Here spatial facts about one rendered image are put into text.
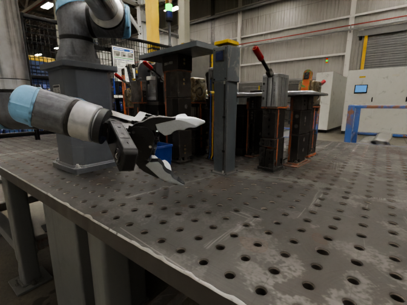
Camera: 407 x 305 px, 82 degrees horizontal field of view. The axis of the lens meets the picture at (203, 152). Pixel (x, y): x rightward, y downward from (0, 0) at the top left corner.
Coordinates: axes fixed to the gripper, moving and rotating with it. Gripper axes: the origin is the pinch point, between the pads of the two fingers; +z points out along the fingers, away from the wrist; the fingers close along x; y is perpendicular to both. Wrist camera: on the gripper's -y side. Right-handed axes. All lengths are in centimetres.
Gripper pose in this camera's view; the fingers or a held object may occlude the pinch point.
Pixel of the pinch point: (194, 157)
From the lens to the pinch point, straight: 47.3
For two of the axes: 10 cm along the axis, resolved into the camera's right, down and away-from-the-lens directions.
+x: -3.0, 8.5, 4.3
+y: 0.1, -4.5, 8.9
